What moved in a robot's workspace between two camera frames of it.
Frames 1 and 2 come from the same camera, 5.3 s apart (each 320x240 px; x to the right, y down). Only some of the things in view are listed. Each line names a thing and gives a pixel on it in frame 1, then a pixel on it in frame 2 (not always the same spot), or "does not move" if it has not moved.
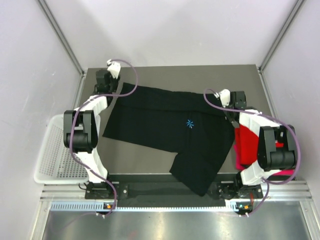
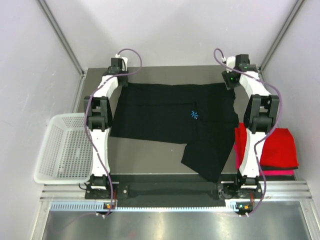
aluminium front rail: (275, 191) does not move
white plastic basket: (55, 164) does not move
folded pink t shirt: (240, 167) does not move
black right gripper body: (229, 115) -> (229, 78)
